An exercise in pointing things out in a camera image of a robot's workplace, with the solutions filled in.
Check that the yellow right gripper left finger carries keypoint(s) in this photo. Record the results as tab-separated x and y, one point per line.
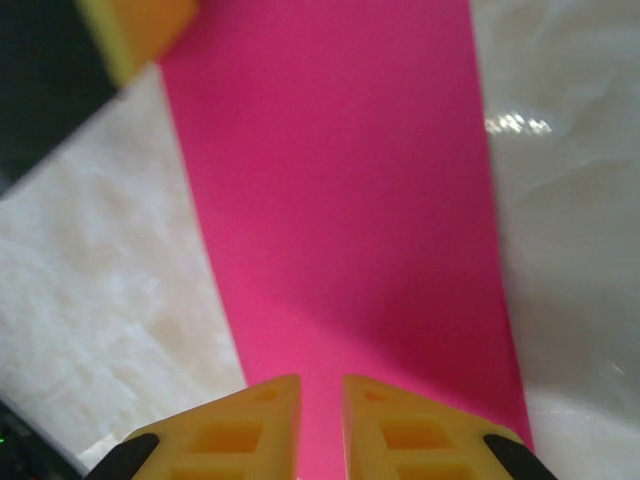
220	440

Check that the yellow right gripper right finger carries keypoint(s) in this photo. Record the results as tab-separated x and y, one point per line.
415	440

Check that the pink paper sheet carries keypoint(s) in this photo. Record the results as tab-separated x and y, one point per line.
325	200

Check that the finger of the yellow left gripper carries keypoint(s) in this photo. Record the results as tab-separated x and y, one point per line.
50	60

